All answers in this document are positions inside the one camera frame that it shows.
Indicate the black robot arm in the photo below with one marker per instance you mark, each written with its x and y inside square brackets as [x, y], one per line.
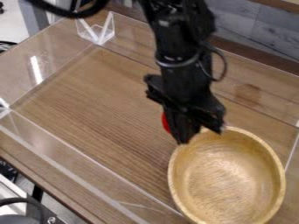
[183, 24]

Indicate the black metal bracket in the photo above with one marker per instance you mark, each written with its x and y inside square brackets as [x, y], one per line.
[36, 209]

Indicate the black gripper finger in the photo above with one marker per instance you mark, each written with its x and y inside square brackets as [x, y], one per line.
[191, 127]
[176, 125]

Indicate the brown wooden bowl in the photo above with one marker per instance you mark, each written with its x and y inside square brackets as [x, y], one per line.
[227, 179]

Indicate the clear acrylic tray enclosure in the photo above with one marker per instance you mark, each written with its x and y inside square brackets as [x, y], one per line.
[82, 132]

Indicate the grey post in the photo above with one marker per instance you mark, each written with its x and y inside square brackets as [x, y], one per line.
[34, 16]

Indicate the red toy with green stem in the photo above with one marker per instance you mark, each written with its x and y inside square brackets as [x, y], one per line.
[166, 126]

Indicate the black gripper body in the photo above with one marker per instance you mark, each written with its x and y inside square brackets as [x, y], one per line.
[182, 88]

